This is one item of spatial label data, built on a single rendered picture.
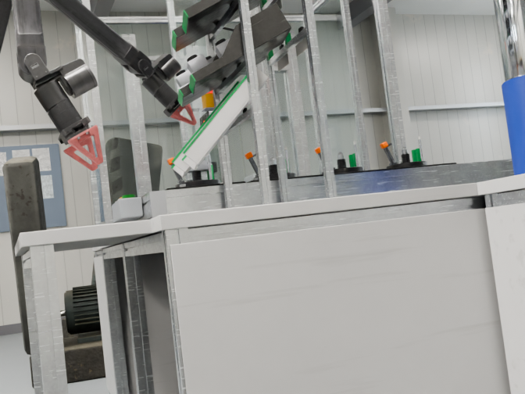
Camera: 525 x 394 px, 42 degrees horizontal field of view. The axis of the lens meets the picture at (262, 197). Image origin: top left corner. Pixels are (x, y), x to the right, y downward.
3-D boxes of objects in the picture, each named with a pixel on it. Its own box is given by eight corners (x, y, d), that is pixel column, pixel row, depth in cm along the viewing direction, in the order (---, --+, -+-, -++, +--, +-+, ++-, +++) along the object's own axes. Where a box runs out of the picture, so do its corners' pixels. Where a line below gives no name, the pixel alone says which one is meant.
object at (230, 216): (161, 230, 132) (159, 215, 132) (98, 248, 274) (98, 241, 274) (697, 171, 177) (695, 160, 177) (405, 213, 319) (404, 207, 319)
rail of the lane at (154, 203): (153, 227, 190) (148, 188, 191) (118, 239, 274) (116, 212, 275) (173, 224, 192) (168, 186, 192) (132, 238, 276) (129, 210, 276)
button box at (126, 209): (120, 219, 202) (118, 198, 202) (113, 223, 222) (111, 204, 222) (144, 216, 204) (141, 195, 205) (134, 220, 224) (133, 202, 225)
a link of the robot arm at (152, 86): (137, 84, 212) (140, 79, 207) (152, 69, 214) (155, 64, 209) (154, 99, 213) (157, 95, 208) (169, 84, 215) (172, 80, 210)
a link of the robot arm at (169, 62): (124, 63, 209) (136, 64, 202) (150, 39, 212) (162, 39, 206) (148, 92, 216) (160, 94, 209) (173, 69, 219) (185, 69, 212)
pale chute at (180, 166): (184, 172, 178) (171, 162, 177) (183, 177, 191) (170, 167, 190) (250, 91, 182) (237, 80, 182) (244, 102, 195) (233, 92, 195)
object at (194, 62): (195, 84, 170) (180, 61, 170) (194, 88, 174) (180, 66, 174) (223, 68, 171) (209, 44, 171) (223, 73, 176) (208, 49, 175)
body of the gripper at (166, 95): (180, 102, 218) (163, 85, 217) (187, 94, 208) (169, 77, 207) (166, 116, 216) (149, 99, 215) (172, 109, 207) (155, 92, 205)
